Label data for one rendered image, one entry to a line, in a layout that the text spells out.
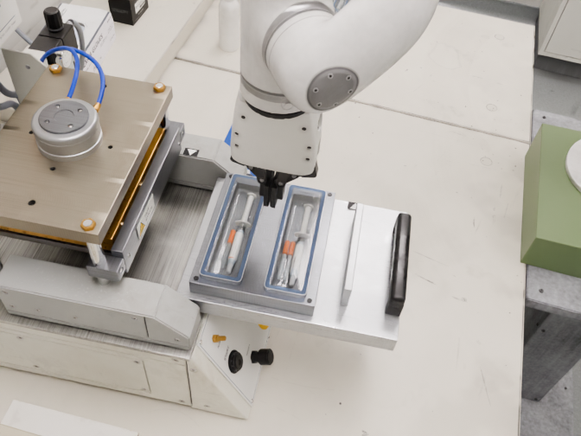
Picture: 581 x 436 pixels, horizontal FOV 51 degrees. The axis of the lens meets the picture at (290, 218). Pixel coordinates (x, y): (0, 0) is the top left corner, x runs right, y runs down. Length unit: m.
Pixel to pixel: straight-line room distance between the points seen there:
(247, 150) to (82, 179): 0.20
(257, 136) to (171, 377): 0.38
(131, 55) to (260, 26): 0.94
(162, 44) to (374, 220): 0.79
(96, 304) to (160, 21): 0.95
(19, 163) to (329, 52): 0.44
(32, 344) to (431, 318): 0.64
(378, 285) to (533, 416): 1.17
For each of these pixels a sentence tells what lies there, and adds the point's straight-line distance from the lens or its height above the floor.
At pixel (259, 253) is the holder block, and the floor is 0.99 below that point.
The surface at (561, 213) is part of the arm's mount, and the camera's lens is 1.23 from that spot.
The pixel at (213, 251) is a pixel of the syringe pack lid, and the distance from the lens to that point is 0.80.
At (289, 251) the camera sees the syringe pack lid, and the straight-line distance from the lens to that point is 0.81.
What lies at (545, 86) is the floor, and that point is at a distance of 3.05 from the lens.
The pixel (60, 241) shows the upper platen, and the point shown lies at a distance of 0.81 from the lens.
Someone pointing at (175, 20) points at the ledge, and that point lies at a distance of 1.59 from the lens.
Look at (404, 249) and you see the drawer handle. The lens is 0.83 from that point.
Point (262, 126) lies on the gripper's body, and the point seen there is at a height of 1.21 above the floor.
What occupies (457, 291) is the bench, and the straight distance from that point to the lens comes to 1.14.
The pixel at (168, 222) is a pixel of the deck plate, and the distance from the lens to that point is 0.93.
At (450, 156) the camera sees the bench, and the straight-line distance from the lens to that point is 1.37.
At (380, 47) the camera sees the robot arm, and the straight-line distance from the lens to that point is 0.52.
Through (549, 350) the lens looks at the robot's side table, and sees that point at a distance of 1.72.
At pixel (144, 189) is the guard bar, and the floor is 1.05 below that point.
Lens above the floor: 1.65
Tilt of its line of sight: 50 degrees down
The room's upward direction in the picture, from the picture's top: 7 degrees clockwise
